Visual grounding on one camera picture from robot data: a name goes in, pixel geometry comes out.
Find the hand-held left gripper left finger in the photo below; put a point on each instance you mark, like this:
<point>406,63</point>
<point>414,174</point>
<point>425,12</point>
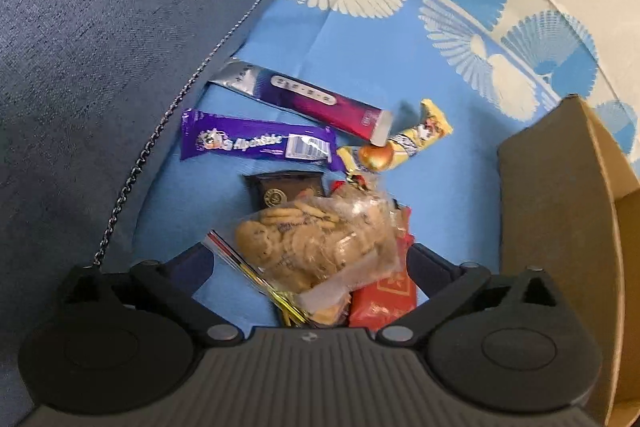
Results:
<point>192,269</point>

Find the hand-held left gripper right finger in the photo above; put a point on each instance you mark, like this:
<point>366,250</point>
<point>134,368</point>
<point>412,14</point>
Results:
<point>425,269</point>

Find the orange snack packet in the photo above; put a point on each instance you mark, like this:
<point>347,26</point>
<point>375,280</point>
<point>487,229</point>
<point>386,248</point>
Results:
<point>385,297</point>

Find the clear bag of cookies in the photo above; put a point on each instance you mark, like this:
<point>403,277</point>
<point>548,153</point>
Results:
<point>310,247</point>

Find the purple candy packet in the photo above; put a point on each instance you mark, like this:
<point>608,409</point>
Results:
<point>240,139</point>

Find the brown cardboard box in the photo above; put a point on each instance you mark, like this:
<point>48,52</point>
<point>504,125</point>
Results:
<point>550,207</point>

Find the dark brown snack packet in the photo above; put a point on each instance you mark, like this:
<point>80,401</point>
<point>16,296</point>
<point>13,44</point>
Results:
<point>272,192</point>

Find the small red candy wrapper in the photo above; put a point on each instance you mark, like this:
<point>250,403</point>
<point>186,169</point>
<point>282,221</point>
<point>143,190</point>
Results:
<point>351,182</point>

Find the yellow snack packet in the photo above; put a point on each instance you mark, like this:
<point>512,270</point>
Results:
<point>400,142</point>

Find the red purple stick sachet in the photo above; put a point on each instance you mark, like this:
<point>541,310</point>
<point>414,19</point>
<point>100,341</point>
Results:
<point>310,99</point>

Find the blue fan-print cloth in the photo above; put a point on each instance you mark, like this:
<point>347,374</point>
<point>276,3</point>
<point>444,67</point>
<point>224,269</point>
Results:
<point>390,57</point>

